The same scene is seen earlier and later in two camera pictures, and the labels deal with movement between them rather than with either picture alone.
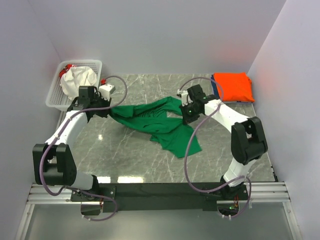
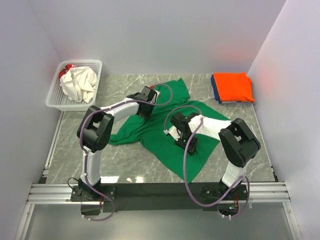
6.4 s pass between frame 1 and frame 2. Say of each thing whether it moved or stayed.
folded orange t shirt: stayed
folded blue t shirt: stayed
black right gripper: moved
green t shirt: moved
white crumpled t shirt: stayed
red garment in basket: stayed
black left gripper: moved
